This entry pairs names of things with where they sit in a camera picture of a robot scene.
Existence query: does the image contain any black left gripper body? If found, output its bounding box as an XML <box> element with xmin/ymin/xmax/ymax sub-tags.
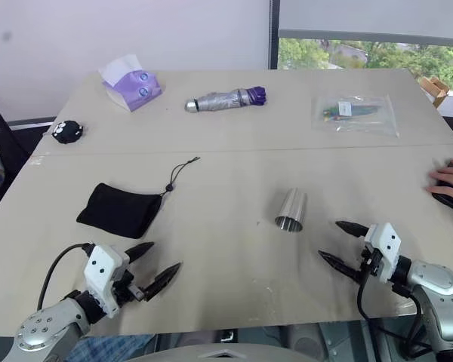
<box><xmin>112</xmin><ymin>265</ymin><xmax>147</xmax><ymax>310</ymax></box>

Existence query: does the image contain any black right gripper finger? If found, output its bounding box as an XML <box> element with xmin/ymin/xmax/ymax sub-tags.
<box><xmin>317</xmin><ymin>250</ymin><xmax>365</xmax><ymax>286</ymax></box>
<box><xmin>334</xmin><ymin>220</ymin><xmax>371</xmax><ymax>238</ymax></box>

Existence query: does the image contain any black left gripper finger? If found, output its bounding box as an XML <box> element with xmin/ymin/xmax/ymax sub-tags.
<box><xmin>141</xmin><ymin>262</ymin><xmax>183</xmax><ymax>302</ymax></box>
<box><xmin>124</xmin><ymin>241</ymin><xmax>156</xmax><ymax>264</ymax></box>

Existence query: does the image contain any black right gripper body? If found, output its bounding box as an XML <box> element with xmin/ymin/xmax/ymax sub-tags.
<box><xmin>356</xmin><ymin>244</ymin><xmax>381</xmax><ymax>281</ymax></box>

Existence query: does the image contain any clear plastic zip bag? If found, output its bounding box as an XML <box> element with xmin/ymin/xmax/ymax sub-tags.
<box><xmin>310</xmin><ymin>94</ymin><xmax>401</xmax><ymax>140</ymax></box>

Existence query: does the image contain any person's bare hand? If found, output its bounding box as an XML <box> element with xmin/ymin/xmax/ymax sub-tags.
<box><xmin>425</xmin><ymin>158</ymin><xmax>453</xmax><ymax>210</ymax></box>

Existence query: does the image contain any silver metal cup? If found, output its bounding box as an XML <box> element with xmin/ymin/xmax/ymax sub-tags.
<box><xmin>273</xmin><ymin>187</ymin><xmax>310</xmax><ymax>235</ymax></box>

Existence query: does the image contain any blue plaid cloth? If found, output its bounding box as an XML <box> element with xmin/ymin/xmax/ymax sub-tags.
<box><xmin>64</xmin><ymin>333</ymin><xmax>156</xmax><ymax>362</ymax></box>

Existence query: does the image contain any black computer mouse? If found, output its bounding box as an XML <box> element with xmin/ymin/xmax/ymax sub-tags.
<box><xmin>430</xmin><ymin>157</ymin><xmax>453</xmax><ymax>215</ymax></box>

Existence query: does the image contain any black round plush toy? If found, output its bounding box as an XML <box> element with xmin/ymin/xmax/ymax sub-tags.
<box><xmin>51</xmin><ymin>119</ymin><xmax>86</xmax><ymax>145</ymax></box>

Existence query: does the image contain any open cardboard box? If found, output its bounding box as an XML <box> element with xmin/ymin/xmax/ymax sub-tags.
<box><xmin>418</xmin><ymin>75</ymin><xmax>451</xmax><ymax>110</ymax></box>

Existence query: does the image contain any purple tissue pack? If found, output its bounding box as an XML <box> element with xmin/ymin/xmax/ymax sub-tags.
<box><xmin>97</xmin><ymin>54</ymin><xmax>164</xmax><ymax>113</ymax></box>

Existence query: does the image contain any silver purple folded umbrella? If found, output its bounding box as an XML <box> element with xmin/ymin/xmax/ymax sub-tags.
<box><xmin>183</xmin><ymin>86</ymin><xmax>269</xmax><ymax>114</ymax></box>

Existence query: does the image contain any white roller window blind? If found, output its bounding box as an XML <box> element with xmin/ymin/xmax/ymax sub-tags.
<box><xmin>278</xmin><ymin>0</ymin><xmax>453</xmax><ymax>40</ymax></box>

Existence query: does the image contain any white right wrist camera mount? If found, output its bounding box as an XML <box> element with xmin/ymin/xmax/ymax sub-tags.
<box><xmin>363</xmin><ymin>222</ymin><xmax>402</xmax><ymax>284</ymax></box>

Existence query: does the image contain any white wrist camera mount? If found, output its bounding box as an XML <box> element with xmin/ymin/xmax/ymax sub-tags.
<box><xmin>363</xmin><ymin>222</ymin><xmax>402</xmax><ymax>284</ymax></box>
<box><xmin>83</xmin><ymin>244</ymin><xmax>131</xmax><ymax>317</ymax></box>

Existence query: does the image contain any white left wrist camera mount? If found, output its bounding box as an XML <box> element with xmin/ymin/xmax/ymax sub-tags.
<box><xmin>83</xmin><ymin>244</ymin><xmax>131</xmax><ymax>317</ymax></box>

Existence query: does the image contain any black drawstring pouch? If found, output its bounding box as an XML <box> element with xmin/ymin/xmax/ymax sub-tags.
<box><xmin>75</xmin><ymin>156</ymin><xmax>202</xmax><ymax>240</ymax></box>

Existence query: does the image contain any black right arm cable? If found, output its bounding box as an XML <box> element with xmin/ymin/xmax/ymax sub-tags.
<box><xmin>356</xmin><ymin>248</ymin><xmax>430</xmax><ymax>360</ymax></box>

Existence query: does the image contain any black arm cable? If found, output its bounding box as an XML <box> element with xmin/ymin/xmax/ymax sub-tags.
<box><xmin>356</xmin><ymin>248</ymin><xmax>430</xmax><ymax>360</ymax></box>
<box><xmin>36</xmin><ymin>243</ymin><xmax>95</xmax><ymax>311</ymax></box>

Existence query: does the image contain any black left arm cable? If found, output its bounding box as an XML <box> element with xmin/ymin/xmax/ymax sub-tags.
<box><xmin>36</xmin><ymin>243</ymin><xmax>95</xmax><ymax>311</ymax></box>

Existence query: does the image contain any dark window frame post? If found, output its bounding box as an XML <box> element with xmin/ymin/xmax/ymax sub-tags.
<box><xmin>267</xmin><ymin>0</ymin><xmax>282</xmax><ymax>71</ymax></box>

